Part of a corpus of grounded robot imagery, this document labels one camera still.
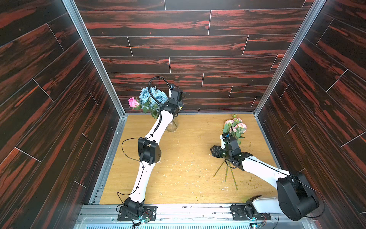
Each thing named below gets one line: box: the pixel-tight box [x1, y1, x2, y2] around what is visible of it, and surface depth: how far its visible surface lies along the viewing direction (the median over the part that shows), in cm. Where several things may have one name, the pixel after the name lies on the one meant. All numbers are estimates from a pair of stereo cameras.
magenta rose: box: [128, 96, 140, 108], surface depth 74 cm
